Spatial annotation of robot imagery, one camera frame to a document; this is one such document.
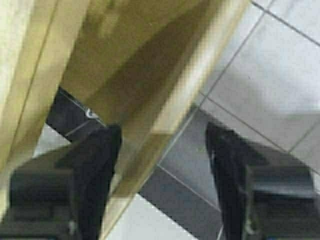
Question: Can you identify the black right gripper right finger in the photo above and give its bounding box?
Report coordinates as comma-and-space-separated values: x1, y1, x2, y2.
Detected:
205, 122, 320, 240

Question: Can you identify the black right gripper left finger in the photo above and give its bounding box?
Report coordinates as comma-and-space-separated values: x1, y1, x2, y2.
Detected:
0, 124, 122, 240

